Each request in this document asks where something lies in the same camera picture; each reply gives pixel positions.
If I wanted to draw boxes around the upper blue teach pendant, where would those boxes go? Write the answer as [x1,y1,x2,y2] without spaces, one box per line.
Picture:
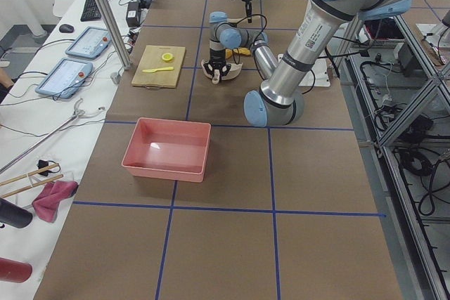
[65,27,111,60]

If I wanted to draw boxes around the wooden sticks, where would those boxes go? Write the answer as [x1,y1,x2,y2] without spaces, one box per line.
[1,163,64,199]

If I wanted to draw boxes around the red water bottle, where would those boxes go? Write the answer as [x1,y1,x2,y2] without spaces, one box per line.
[0,258,32,283]

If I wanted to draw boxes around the pink plastic bin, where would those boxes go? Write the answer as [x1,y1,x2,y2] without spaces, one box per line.
[122,117,212,183]

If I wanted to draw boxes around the yellow plastic toy knife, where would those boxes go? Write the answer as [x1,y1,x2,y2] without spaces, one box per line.
[142,66,174,74]

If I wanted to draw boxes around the metal reacher grabber tool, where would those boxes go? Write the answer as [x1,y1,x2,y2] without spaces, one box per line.
[0,98,106,174]

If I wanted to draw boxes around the lower blue teach pendant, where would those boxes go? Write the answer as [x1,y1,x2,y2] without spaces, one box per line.
[35,58,94,99]

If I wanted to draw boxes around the black power adapter box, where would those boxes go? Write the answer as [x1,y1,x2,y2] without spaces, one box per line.
[126,1,141,27]

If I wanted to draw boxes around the yellow toy corn cob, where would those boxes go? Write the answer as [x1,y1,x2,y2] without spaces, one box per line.
[225,48,233,59]

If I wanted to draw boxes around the black keyboard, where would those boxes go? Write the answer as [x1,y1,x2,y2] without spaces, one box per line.
[80,0,101,22]

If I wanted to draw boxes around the pink cloth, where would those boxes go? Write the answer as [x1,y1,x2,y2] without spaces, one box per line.
[32,181,79,223]

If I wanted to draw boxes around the aluminium frame post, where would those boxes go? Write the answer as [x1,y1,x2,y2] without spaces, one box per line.
[95,0,131,70]

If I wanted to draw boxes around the beige plastic dustpan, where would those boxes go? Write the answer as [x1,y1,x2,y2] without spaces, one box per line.
[201,60,243,84]

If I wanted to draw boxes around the black computer mouse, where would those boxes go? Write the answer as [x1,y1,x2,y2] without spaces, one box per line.
[58,24,75,33]

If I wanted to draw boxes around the bamboo cutting board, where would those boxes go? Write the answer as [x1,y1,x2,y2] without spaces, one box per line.
[131,45,186,89]

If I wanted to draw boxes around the black water bottle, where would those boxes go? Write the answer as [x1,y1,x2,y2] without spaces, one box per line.
[0,198,33,228]

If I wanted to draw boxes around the blue teach pendant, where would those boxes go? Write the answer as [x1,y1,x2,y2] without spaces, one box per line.
[35,58,94,99]
[65,27,111,60]

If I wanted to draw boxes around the beige hand brush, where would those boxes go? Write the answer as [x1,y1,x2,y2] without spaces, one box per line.
[227,17,252,25]

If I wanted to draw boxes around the tan toy ginger root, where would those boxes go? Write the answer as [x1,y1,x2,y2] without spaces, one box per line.
[234,47,252,56]

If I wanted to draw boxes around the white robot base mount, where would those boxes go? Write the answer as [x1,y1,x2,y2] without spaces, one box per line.
[299,58,330,89]

